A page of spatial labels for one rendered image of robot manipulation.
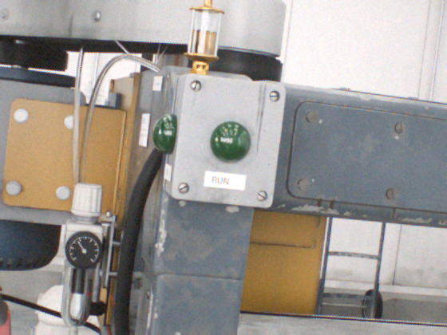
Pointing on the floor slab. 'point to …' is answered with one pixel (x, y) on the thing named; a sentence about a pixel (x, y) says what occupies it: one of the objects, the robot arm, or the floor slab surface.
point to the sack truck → (370, 308)
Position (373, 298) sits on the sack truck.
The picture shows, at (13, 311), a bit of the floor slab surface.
